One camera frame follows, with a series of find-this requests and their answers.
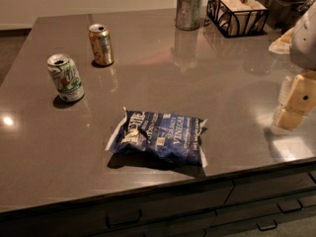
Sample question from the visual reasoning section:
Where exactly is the black drawer handle right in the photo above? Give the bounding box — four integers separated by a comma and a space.
277, 199, 303, 213

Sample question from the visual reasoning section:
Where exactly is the black drawer handle lower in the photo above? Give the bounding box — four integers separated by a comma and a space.
257, 219, 277, 232

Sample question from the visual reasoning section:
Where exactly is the white green 7up can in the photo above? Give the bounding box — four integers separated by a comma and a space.
47, 53, 85, 103

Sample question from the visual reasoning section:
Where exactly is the blue kettle chip bag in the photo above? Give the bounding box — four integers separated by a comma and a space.
106, 110, 207, 167

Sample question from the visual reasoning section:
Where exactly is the metal utensil cup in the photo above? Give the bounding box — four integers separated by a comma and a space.
175, 0, 202, 31

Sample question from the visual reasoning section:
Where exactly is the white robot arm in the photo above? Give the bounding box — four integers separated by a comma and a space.
273, 3, 316, 133

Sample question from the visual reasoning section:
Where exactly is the dark drawer cabinet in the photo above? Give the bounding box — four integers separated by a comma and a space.
0, 164, 316, 237

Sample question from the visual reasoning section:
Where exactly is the black drawer handle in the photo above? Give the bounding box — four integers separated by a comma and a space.
277, 199, 303, 213
257, 219, 277, 232
106, 209, 142, 228

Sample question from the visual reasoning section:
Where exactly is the gold soda can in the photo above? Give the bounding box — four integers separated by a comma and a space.
89, 24, 115, 66

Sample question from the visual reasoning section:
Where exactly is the black wire napkin basket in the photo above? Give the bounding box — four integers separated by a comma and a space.
205, 0, 269, 38

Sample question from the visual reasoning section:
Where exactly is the black drawer handle left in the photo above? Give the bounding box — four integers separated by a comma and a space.
106, 209, 142, 228

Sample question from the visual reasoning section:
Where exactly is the yellow snack packet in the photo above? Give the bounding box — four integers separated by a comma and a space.
269, 28, 294, 54

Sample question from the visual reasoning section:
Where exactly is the dark snack container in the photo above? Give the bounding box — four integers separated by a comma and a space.
257, 0, 307, 32

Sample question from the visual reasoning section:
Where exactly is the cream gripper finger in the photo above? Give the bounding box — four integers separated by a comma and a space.
274, 70, 316, 130

